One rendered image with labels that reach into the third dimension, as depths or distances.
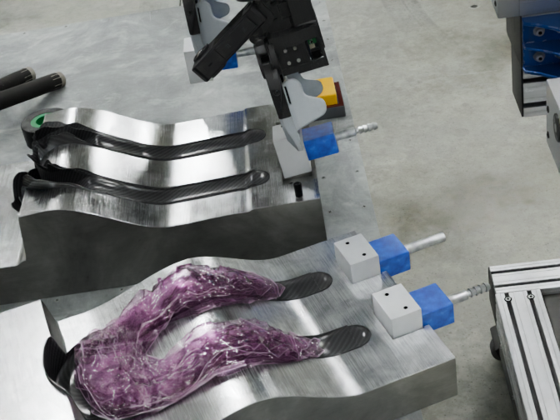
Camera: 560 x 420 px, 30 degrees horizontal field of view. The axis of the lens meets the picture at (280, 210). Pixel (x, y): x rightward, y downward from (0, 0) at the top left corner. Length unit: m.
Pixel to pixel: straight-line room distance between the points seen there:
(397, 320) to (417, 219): 1.64
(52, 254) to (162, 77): 0.59
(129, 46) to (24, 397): 1.04
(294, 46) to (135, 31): 0.83
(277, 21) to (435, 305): 0.39
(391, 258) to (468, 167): 1.73
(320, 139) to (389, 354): 0.32
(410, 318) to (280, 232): 0.27
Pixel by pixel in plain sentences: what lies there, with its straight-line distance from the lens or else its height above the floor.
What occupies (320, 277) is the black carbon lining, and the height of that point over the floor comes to 0.85.
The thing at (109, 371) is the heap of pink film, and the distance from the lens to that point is 1.11.
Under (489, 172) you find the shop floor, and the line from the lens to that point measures 2.92.
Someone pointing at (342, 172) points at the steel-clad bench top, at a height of 0.80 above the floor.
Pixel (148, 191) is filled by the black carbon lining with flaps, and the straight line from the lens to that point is 1.39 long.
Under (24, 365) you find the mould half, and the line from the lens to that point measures 1.14.
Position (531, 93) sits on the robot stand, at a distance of 1.73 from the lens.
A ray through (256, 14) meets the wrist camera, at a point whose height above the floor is 1.11.
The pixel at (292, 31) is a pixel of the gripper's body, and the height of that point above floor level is 1.09.
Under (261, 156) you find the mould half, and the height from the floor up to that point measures 0.89.
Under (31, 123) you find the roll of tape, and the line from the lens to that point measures 1.75.
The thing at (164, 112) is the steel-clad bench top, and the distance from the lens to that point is 1.75.
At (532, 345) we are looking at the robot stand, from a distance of 2.04.
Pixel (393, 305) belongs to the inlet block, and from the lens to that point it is 1.14.
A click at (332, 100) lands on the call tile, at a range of 1.64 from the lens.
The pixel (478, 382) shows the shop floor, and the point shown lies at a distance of 2.30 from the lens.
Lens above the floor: 1.62
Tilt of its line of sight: 34 degrees down
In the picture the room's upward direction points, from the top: 10 degrees counter-clockwise
